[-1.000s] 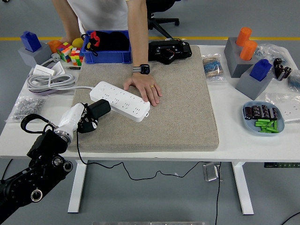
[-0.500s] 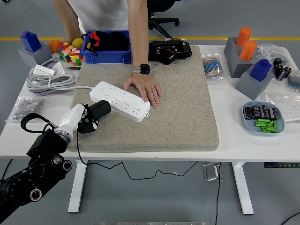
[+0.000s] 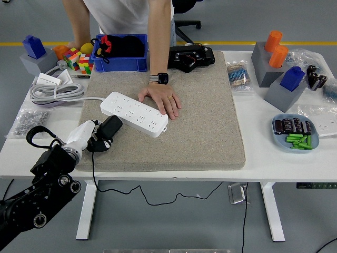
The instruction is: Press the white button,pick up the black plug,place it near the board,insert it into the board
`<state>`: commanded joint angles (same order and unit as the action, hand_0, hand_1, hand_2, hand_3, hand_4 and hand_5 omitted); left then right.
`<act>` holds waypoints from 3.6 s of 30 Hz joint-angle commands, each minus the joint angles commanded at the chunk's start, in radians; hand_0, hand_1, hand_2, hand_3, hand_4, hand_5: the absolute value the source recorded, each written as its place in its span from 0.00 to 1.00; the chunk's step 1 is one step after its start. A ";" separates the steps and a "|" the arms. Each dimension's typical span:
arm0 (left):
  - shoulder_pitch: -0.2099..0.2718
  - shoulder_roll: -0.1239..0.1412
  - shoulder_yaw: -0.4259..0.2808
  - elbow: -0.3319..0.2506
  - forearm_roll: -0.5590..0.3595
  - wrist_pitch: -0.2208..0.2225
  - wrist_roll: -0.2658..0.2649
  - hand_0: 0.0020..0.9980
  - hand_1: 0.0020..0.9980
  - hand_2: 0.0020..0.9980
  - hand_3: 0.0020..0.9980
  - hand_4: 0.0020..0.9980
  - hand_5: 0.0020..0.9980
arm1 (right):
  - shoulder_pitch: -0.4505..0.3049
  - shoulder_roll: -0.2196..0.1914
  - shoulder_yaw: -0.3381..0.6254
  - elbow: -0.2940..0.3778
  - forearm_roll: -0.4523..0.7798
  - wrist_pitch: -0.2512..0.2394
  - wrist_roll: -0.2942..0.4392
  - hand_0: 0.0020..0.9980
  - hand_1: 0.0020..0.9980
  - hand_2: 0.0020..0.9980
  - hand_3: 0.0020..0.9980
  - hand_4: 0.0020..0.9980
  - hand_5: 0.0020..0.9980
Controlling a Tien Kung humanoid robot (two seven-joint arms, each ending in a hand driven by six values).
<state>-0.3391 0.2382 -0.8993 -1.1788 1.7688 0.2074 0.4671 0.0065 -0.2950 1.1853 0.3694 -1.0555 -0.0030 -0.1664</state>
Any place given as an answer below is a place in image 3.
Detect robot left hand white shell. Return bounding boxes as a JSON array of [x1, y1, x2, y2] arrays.
[[64, 119, 114, 153]]

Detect person's left hand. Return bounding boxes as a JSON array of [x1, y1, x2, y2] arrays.
[[137, 83, 182, 121]]

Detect person's right hand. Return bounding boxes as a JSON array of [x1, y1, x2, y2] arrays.
[[67, 40, 92, 51]]

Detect white power strip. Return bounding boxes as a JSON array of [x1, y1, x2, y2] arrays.
[[100, 91, 169, 138]]

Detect black plug with cord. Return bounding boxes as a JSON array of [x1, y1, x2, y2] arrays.
[[91, 115, 226, 206]]

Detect yellow ball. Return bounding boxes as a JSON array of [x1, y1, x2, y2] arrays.
[[81, 42, 95, 55]]

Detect colourful puzzle cube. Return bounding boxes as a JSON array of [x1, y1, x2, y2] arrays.
[[63, 46, 83, 71], [78, 53, 95, 75]]

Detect black smartwatch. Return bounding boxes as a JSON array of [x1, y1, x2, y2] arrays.
[[149, 73, 170, 85]]

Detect orange cup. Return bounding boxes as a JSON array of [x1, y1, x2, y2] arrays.
[[52, 44, 71, 60]]

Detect black pouch with red trim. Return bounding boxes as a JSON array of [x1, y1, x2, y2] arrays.
[[91, 34, 124, 64]]

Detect blue block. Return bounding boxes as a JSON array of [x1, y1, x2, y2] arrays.
[[279, 66, 306, 92], [22, 34, 47, 60]]

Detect white flat box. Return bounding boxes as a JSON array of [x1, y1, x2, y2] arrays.
[[36, 73, 63, 86]]

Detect blue plastic bin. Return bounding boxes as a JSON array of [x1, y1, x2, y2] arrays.
[[94, 33, 149, 73]]

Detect grey block holder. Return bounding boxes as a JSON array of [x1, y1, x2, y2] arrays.
[[263, 76, 308, 113], [19, 48, 60, 77]]

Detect grey-brown mat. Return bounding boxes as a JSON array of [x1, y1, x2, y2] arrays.
[[71, 51, 246, 172]]

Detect clear bag of metal nuts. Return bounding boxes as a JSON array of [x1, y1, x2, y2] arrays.
[[5, 109, 51, 140]]

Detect black electronic device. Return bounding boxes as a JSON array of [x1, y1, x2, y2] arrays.
[[168, 43, 216, 73]]

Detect plain black pouch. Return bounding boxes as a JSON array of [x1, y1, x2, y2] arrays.
[[121, 35, 146, 57]]

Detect person's torso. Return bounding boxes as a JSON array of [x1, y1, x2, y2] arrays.
[[83, 0, 176, 47]]

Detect black office chair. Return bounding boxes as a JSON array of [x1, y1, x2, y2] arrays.
[[172, 0, 203, 44]]

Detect white table leg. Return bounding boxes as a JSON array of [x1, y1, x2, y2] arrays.
[[75, 180, 98, 240], [259, 181, 286, 242]]

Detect clear bag of resistors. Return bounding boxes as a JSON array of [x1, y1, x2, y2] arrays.
[[226, 60, 256, 93]]

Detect grey two-slot holder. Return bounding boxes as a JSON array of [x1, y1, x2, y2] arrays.
[[251, 41, 290, 88]]

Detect orange cylinder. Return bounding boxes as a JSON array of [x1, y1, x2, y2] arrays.
[[268, 45, 289, 70], [264, 30, 283, 53]]

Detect silver metal box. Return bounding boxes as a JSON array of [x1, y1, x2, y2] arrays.
[[227, 182, 251, 205]]

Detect light blue plate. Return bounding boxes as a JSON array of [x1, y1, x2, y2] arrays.
[[271, 113, 320, 154]]

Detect clear bag blue components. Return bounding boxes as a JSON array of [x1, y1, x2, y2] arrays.
[[321, 77, 337, 104], [285, 48, 331, 71]]

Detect bag of dark capacitors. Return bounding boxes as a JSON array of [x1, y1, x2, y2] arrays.
[[306, 64, 329, 92]]

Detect black desk control panel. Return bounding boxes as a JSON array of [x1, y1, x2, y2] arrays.
[[296, 182, 337, 190]]

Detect grey coiled power cable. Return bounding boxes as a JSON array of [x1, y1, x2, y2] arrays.
[[28, 59, 107, 106]]

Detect black hanging cable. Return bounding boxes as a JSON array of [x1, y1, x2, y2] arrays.
[[241, 181, 250, 253]]

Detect white wall socket in bag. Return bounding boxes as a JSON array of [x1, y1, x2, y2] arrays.
[[296, 104, 337, 138]]

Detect black floor cable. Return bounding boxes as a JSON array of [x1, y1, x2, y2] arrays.
[[314, 238, 337, 253]]

